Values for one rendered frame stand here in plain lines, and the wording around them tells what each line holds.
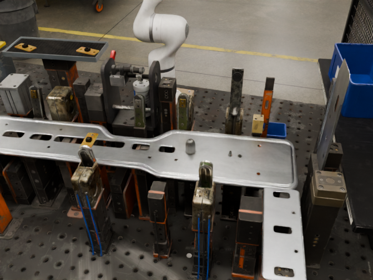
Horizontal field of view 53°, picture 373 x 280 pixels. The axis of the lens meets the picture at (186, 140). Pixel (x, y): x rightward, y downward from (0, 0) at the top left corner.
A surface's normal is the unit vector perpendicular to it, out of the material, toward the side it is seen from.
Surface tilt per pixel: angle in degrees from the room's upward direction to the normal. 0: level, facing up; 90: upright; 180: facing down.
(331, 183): 0
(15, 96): 90
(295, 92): 0
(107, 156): 0
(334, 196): 89
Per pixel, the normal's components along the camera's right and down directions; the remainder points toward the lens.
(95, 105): -0.17, 0.62
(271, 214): -0.02, -0.77
